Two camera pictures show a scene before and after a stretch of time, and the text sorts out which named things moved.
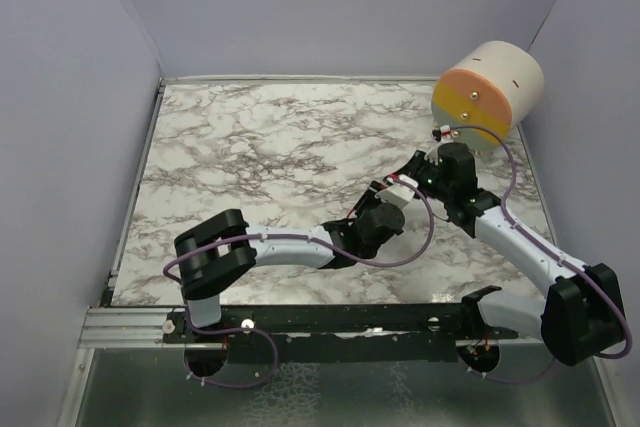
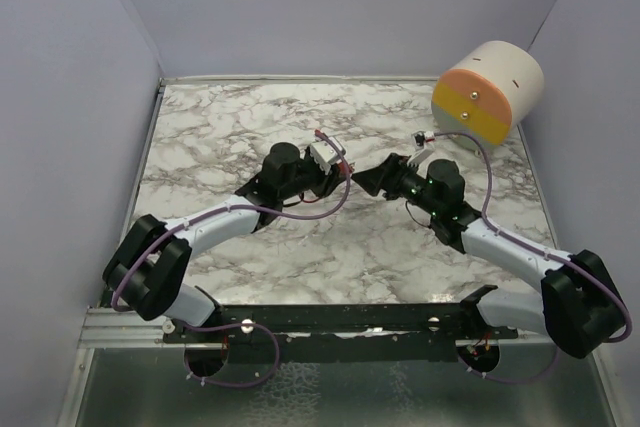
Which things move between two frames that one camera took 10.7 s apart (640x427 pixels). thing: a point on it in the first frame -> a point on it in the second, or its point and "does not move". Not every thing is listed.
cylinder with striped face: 499,86 does not move
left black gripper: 369,200 -> 327,182
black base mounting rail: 340,333 does not move
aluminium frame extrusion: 107,327 does not move
